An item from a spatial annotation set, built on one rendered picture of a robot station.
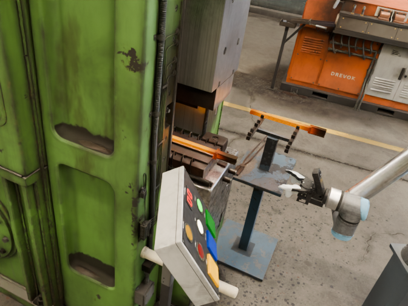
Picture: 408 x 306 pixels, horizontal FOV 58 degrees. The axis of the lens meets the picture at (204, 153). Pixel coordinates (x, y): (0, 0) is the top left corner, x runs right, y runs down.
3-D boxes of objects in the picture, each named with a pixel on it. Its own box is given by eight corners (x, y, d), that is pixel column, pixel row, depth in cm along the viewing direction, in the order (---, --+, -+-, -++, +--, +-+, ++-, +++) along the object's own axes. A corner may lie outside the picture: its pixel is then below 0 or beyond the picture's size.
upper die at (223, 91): (230, 93, 161) (234, 73, 156) (213, 111, 145) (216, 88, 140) (146, 68, 172) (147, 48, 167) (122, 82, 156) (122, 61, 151)
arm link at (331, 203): (340, 198, 150) (342, 185, 157) (328, 193, 151) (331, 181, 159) (333, 214, 155) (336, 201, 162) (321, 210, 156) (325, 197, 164)
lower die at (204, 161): (218, 159, 180) (220, 145, 176) (201, 181, 165) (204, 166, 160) (143, 133, 192) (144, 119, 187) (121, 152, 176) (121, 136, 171)
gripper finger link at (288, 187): (277, 199, 157) (298, 199, 158) (281, 188, 153) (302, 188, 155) (275, 194, 159) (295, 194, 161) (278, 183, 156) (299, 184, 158)
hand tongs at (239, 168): (269, 132, 254) (269, 130, 253) (275, 134, 252) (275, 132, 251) (231, 173, 208) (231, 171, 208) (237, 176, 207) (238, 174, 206)
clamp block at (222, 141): (226, 148, 190) (229, 138, 186) (220, 156, 183) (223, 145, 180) (205, 141, 193) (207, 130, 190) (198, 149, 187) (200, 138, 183)
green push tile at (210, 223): (214, 222, 135) (207, 208, 131) (215, 238, 129) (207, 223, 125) (210, 224, 136) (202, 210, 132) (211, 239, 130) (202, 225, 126)
